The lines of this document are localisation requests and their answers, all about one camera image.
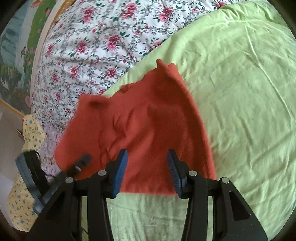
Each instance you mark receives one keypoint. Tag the lilac pink floral pillow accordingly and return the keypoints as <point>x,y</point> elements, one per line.
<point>47,151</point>

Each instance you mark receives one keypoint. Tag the white red floral duvet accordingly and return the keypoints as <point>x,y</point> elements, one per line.
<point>94,43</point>

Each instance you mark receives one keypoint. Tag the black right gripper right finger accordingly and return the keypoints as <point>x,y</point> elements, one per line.
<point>179,174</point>

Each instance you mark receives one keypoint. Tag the gold framed landscape painting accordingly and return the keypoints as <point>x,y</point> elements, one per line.
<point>18,45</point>

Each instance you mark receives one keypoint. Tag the rust orange knit garment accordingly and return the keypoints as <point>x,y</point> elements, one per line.
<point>147,118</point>

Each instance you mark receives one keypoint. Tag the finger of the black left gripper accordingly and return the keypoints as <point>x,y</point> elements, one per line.
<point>78,166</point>

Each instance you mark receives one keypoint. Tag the light green bed sheet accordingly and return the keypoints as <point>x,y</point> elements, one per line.
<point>238,63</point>

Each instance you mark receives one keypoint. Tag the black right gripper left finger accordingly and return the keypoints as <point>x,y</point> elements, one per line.
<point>115,174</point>

